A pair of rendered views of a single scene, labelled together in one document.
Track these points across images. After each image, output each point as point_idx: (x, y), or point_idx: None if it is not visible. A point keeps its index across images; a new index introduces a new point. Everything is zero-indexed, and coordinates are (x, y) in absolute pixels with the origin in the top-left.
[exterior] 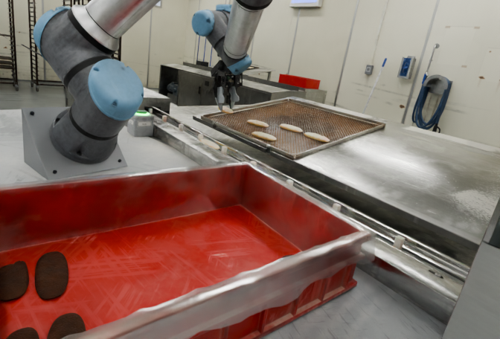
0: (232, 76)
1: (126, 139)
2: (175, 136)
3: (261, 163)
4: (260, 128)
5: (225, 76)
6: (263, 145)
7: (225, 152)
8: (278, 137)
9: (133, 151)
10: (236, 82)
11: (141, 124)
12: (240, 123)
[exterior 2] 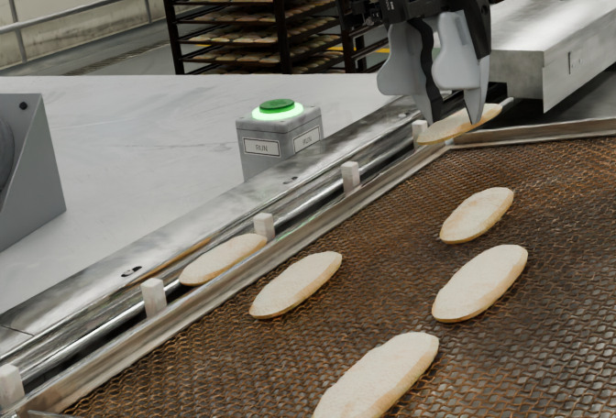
0: None
1: (208, 188)
2: (204, 205)
3: (36, 392)
4: (423, 245)
5: None
6: (171, 322)
7: (150, 303)
8: (331, 309)
9: (112, 226)
10: (382, 1)
11: (254, 148)
12: (462, 195)
